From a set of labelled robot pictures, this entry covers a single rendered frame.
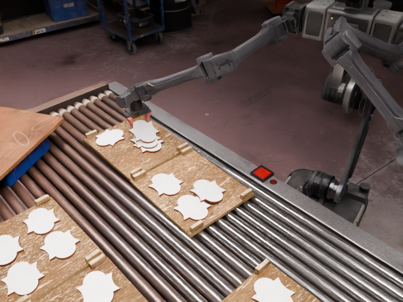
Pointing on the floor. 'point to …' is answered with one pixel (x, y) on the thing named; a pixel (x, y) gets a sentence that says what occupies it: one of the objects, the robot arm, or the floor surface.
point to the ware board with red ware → (276, 6)
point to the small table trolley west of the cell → (114, 33)
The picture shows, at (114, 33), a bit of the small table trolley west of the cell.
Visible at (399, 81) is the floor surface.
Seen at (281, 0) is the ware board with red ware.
